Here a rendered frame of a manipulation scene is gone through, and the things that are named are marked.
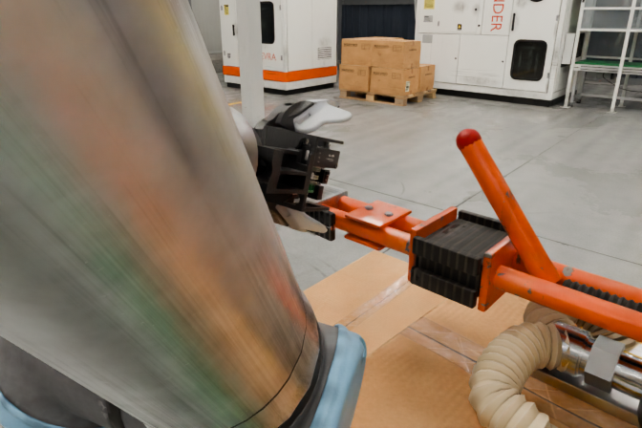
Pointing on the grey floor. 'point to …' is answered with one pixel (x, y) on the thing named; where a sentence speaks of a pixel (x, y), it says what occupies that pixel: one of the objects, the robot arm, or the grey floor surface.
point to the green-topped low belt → (595, 69)
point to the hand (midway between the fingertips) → (320, 165)
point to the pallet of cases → (385, 71)
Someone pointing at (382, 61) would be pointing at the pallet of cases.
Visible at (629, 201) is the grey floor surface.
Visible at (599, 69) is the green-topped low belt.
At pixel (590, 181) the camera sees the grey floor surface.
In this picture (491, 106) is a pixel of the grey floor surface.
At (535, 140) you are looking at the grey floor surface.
